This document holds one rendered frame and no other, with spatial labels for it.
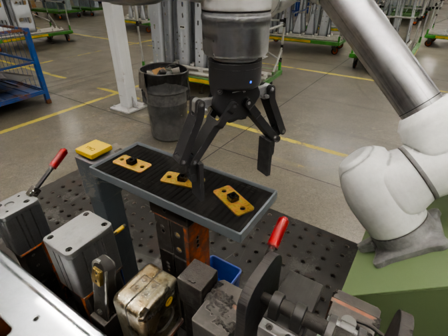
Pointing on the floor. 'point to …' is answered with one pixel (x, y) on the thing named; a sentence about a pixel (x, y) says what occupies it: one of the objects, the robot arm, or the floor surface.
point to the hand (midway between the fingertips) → (233, 178)
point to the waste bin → (165, 97)
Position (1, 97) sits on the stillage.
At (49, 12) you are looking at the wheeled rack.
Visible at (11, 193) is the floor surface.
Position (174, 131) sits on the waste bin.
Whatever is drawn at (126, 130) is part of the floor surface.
